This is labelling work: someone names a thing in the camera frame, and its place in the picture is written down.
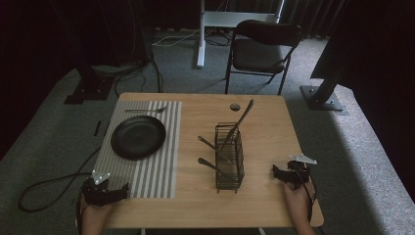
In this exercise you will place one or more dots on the white desk frame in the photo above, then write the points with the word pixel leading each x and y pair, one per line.
pixel 201 42

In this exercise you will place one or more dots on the silver fork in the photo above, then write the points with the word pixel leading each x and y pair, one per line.
pixel 147 110

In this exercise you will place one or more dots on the dark curtain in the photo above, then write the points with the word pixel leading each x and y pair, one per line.
pixel 310 16

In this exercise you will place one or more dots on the grey striped placemat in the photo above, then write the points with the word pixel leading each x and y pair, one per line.
pixel 156 173

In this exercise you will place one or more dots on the black metal stand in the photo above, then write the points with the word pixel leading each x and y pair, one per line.
pixel 88 89
pixel 321 98

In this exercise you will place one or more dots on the black round plate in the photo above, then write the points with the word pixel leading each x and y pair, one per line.
pixel 138 137

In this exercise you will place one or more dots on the black folding chair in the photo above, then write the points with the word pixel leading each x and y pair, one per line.
pixel 257 54

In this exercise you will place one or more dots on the dark cutlery piece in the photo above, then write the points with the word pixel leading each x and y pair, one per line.
pixel 206 142
pixel 207 164

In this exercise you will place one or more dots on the person's left hand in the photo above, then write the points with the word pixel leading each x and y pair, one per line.
pixel 94 213

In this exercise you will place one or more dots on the long dark table knife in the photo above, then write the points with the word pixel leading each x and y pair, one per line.
pixel 243 116

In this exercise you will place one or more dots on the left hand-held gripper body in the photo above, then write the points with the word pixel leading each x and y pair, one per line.
pixel 96 192

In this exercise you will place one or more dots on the short black strip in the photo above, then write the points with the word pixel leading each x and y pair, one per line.
pixel 97 128

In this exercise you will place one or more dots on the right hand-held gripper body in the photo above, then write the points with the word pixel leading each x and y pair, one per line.
pixel 298 171

